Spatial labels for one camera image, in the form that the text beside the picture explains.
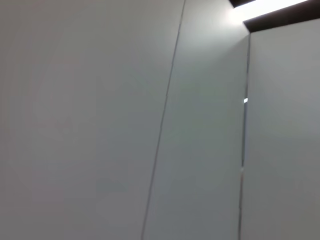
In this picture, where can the white ceiling light panel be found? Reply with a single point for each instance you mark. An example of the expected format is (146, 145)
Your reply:
(265, 4)

